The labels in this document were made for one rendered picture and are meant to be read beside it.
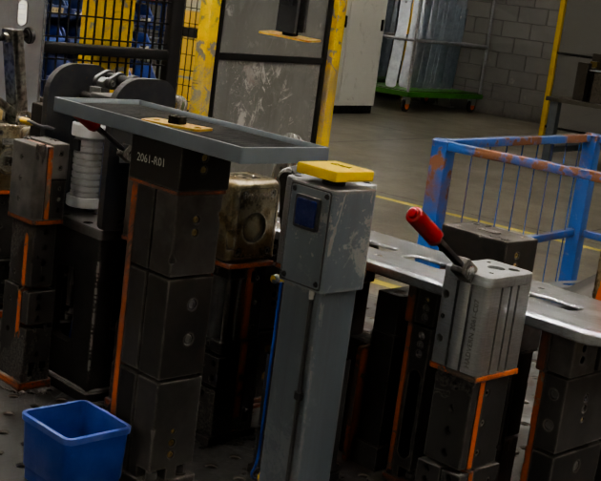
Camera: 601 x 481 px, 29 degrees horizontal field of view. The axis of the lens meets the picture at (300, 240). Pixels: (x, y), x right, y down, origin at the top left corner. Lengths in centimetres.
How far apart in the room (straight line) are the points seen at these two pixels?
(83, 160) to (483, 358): 74
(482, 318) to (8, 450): 67
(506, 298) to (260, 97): 389
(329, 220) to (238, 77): 378
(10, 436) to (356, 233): 63
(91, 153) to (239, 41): 320
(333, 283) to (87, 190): 65
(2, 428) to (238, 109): 348
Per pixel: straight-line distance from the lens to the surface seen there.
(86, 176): 179
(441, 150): 370
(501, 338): 133
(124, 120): 142
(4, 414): 174
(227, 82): 493
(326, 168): 122
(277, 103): 524
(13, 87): 210
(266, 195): 160
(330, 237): 122
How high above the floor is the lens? 133
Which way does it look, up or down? 12 degrees down
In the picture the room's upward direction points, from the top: 7 degrees clockwise
